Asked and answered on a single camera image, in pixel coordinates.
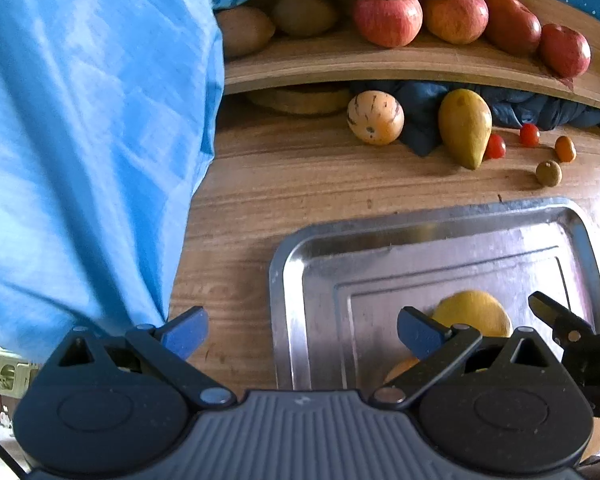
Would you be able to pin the yellow-orange oval fruit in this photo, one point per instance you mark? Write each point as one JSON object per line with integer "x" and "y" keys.
{"x": 400, "y": 371}

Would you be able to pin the round wooden board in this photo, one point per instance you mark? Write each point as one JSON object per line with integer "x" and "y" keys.
{"x": 300, "y": 101}

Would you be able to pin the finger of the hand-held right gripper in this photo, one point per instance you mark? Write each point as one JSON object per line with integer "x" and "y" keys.
{"x": 555, "y": 317}

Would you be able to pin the striped pepino melon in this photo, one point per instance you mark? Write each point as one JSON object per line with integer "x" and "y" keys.
{"x": 375, "y": 117}

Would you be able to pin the small brown round fruit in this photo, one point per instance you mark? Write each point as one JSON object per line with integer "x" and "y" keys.
{"x": 549, "y": 173}

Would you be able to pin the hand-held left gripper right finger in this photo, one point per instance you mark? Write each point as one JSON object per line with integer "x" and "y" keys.
{"x": 420, "y": 332}

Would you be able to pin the green-yellow mango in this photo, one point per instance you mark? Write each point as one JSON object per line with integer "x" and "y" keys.
{"x": 464, "y": 125}

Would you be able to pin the brown kiwi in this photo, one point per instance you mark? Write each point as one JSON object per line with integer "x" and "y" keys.
{"x": 244, "y": 31}
{"x": 305, "y": 11}

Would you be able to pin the dark blue cloth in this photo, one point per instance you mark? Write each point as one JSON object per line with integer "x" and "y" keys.
{"x": 540, "y": 107}

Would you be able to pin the white power strip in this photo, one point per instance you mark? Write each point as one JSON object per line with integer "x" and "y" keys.
{"x": 5, "y": 372}

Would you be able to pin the small orange tangerine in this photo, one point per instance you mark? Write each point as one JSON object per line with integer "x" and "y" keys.
{"x": 565, "y": 149}

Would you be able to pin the red cherry tomato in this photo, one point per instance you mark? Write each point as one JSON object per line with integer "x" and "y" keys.
{"x": 529, "y": 135}
{"x": 496, "y": 147}

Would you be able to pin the wooden desk shelf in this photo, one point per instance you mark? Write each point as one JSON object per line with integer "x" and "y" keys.
{"x": 380, "y": 62}

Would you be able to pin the red apple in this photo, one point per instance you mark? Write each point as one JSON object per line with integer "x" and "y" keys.
{"x": 455, "y": 17}
{"x": 565, "y": 51}
{"x": 387, "y": 20}
{"x": 512, "y": 24}

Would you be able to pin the light blue cloth garment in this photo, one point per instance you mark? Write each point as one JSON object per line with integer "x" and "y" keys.
{"x": 90, "y": 135}

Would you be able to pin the metal tray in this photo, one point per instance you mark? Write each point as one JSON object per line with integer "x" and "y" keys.
{"x": 360, "y": 280}

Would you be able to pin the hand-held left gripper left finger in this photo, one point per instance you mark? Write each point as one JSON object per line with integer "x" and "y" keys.
{"x": 185, "y": 334}

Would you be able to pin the large yellow lemon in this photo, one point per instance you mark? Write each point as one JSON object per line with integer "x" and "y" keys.
{"x": 472, "y": 312}

